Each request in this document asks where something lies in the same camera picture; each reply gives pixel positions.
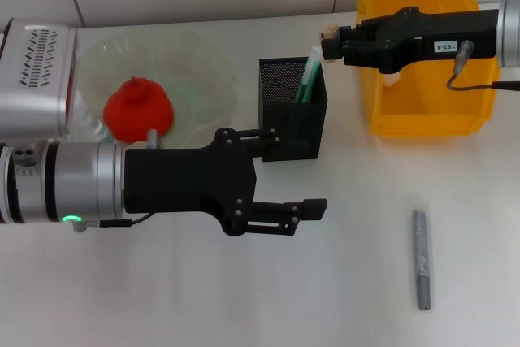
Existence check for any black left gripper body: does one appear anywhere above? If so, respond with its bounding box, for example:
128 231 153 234
123 127 259 238

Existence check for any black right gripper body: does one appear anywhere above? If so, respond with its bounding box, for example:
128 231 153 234
375 6 501 75

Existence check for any beige eraser with barcode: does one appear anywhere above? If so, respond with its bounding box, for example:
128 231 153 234
319 24 341 63

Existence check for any green utility knife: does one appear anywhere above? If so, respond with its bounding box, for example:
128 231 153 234
294 46 325 105

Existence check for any red-orange knitted toy orange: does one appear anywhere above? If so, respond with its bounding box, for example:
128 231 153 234
102 76 176 144

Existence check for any clear green-label water bottle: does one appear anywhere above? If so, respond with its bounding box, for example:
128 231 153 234
67 90 117 143

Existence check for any black mesh pen holder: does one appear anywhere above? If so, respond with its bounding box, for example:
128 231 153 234
258 55 328 163

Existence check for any green glass fruit plate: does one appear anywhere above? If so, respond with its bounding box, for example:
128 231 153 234
75 28 239 149

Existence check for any grey glitter pen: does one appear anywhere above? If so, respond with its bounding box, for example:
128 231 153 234
413 209 432 310

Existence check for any yellow plastic bin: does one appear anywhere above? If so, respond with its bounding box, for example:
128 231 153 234
351 0 504 139

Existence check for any silver right wrist post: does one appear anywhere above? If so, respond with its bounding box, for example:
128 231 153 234
453 40 475 74

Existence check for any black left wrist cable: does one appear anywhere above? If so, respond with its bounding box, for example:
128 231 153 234
72 212 158 232

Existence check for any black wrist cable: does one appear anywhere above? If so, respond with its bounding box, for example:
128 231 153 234
72 212 158 232
446 72 520 91

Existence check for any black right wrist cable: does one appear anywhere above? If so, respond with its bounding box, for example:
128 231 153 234
446 72 520 91

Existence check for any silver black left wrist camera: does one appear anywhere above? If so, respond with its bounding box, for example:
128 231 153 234
0 17 78 139

